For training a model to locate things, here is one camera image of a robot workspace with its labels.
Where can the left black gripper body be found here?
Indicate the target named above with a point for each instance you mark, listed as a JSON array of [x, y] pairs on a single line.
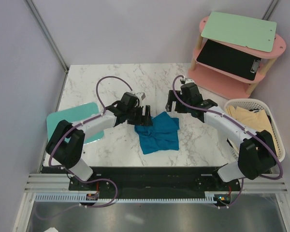
[[135, 116]]

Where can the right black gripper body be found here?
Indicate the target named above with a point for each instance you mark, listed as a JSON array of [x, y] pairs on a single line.
[[181, 108]]

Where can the blue t shirt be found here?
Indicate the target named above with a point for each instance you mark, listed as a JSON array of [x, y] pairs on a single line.
[[161, 136]]

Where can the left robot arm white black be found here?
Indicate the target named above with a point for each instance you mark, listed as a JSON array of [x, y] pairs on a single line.
[[67, 141]]

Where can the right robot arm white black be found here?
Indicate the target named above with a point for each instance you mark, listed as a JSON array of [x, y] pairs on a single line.
[[256, 149]]

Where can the pink three tier shelf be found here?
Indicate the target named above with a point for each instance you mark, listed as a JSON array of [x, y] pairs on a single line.
[[225, 84]]

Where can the black clipboard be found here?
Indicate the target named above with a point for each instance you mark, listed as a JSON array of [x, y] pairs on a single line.
[[229, 60]]

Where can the teal cutting board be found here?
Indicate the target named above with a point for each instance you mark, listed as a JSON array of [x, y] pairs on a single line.
[[71, 115]]

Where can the white laundry basket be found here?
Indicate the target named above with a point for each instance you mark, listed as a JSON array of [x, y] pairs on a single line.
[[254, 104]]

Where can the beige t shirt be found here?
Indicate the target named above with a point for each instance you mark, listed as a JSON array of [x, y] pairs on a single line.
[[256, 119]]

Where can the green board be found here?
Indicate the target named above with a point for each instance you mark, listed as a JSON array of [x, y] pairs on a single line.
[[240, 30]]

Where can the white paper scrap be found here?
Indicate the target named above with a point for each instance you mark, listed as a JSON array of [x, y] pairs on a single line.
[[52, 229]]

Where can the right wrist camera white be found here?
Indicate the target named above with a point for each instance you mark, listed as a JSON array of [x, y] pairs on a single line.
[[185, 80]]

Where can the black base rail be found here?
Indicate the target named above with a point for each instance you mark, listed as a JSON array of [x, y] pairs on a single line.
[[155, 182]]

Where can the white cable duct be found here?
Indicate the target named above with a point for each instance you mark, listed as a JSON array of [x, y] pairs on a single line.
[[95, 198]]

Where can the aluminium frame post right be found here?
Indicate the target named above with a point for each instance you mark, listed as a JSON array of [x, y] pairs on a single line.
[[270, 9]]

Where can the aluminium frame post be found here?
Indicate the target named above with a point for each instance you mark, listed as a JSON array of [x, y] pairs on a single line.
[[37, 16], [270, 9]]

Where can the aluminium extrusion rail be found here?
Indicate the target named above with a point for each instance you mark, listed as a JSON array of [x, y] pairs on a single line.
[[60, 183]]

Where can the aluminium frame post left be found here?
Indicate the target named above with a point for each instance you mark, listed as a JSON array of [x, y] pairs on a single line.
[[37, 16]]

